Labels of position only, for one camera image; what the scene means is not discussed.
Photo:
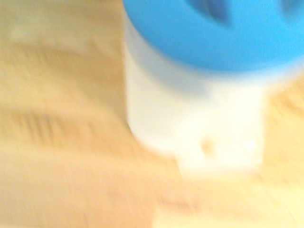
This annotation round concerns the white pitcher with blue lid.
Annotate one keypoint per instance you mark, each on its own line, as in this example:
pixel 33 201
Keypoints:
pixel 180 99

